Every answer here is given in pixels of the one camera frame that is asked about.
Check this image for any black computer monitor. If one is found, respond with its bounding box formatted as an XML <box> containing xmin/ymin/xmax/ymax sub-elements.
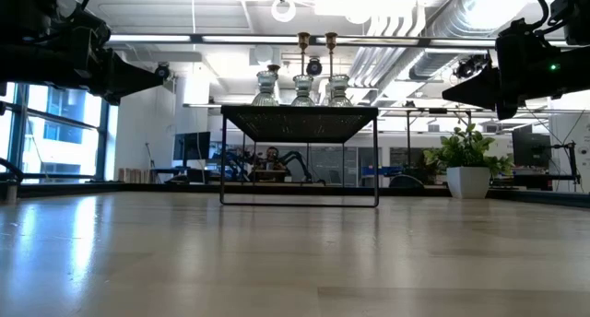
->
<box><xmin>172</xmin><ymin>131</ymin><xmax>212</xmax><ymax>162</ymax></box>
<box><xmin>511</xmin><ymin>125</ymin><xmax>552</xmax><ymax>169</ymax></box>

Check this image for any person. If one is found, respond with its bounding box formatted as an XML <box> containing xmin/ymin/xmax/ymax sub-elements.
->
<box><xmin>257</xmin><ymin>146</ymin><xmax>287</xmax><ymax>182</ymax></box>

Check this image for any white ring light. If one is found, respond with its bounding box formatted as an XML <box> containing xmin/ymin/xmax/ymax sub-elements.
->
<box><xmin>270</xmin><ymin>0</ymin><xmax>298</xmax><ymax>24</ymax></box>

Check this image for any black dome camera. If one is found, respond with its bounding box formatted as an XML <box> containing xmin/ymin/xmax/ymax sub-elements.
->
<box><xmin>305</xmin><ymin>57</ymin><xmax>324</xmax><ymax>77</ymax></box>

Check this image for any black aluminium table frame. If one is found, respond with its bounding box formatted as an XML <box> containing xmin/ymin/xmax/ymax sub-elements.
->
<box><xmin>0</xmin><ymin>156</ymin><xmax>590</xmax><ymax>210</ymax></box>

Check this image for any tall gold candlestick holder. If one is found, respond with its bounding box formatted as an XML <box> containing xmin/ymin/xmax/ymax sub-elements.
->
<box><xmin>324</xmin><ymin>31</ymin><xmax>338</xmax><ymax>76</ymax></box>
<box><xmin>297</xmin><ymin>31</ymin><xmax>311</xmax><ymax>76</ymax></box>

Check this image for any green plant in white pot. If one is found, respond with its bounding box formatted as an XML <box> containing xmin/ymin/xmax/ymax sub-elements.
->
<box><xmin>422</xmin><ymin>123</ymin><xmax>515</xmax><ymax>200</ymax></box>

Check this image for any black perforated metal stand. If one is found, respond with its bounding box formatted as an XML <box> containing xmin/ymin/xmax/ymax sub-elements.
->
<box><xmin>218</xmin><ymin>104</ymin><xmax>380</xmax><ymax>208</ymax></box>

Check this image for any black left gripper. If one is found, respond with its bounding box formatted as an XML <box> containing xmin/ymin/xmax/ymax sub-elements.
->
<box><xmin>68</xmin><ymin>12</ymin><xmax>165</xmax><ymax>105</ymax></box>

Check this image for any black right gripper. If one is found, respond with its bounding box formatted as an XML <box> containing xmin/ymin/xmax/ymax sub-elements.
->
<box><xmin>442</xmin><ymin>19</ymin><xmax>549</xmax><ymax>120</ymax></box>

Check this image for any row of wooden blocks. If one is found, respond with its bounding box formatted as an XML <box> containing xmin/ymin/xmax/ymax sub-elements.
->
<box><xmin>117</xmin><ymin>167</ymin><xmax>153</xmax><ymax>183</ymax></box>

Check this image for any green glass candle holder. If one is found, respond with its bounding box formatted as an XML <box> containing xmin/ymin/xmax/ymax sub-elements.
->
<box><xmin>251</xmin><ymin>70</ymin><xmax>281</xmax><ymax>107</ymax></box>
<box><xmin>289</xmin><ymin>74</ymin><xmax>316</xmax><ymax>108</ymax></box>
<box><xmin>325</xmin><ymin>74</ymin><xmax>354</xmax><ymax>108</ymax></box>

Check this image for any silver ceiling duct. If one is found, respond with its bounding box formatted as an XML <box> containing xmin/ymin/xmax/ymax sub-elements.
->
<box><xmin>349</xmin><ymin>0</ymin><xmax>513</xmax><ymax>90</ymax></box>

